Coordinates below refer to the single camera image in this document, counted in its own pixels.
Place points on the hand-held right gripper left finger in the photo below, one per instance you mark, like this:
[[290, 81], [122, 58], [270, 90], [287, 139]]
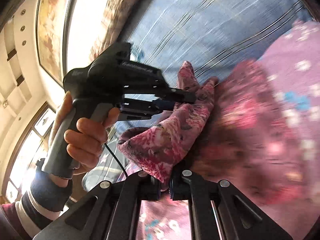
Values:
[[153, 190]]

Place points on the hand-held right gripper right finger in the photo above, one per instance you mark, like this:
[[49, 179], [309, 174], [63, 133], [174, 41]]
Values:
[[175, 190]]

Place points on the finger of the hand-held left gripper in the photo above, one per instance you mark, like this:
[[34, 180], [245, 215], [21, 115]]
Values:
[[180, 96], [163, 105]]

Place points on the pink floral garment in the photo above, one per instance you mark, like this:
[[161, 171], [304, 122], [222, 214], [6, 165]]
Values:
[[162, 142]]

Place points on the person's left forearm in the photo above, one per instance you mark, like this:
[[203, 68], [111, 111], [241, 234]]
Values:
[[45, 200]]

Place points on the person's left hand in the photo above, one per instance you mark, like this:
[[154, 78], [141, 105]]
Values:
[[85, 135]]

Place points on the painted ceiling panel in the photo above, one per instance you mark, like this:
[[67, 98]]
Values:
[[52, 25]]

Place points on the blue plaid quilt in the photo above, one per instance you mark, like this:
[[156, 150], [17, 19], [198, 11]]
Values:
[[212, 17]]

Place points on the wooden framed window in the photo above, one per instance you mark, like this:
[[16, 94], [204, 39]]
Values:
[[27, 140]]

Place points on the purple floral bedsheet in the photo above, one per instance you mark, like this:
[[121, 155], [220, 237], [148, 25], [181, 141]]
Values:
[[290, 65]]

